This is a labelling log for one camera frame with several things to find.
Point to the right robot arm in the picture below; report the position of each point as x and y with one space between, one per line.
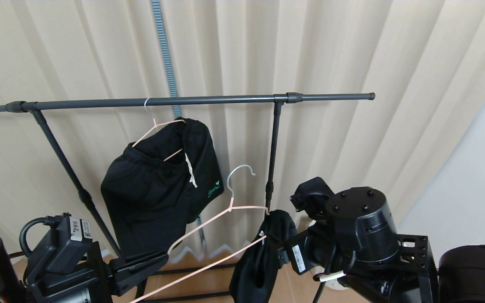
364 223

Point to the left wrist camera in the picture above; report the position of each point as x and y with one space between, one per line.
57 248

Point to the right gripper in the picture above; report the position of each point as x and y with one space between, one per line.
318 256

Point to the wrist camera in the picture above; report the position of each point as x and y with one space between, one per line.
57 248
310 195

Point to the black clothes rack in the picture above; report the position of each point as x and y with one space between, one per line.
225 100

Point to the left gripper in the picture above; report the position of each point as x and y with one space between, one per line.
78 290

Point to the pink clothes hanger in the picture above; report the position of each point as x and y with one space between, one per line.
246 207
158 124

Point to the black garment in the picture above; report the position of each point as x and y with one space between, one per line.
259 265

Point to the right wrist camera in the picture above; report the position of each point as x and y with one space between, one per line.
310 195

